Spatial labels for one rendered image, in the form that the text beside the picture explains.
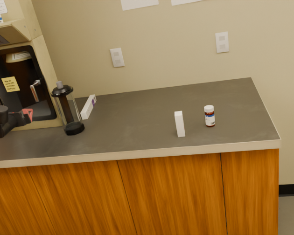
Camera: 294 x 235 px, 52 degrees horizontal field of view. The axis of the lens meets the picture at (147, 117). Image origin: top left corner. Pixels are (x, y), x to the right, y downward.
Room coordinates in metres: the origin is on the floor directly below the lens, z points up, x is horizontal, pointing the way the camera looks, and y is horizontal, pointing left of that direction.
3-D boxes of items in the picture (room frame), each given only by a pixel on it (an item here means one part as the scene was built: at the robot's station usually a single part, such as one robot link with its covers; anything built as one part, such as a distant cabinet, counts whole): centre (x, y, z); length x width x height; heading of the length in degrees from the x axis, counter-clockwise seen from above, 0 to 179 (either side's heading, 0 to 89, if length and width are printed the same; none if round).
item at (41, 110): (1.51, 0.61, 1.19); 0.30 x 0.01 x 0.40; 76
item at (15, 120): (1.21, 0.59, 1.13); 0.10 x 0.07 x 0.07; 78
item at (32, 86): (1.45, 0.52, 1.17); 0.05 x 0.03 x 0.10; 166
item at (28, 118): (1.27, 0.54, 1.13); 0.09 x 0.07 x 0.07; 167
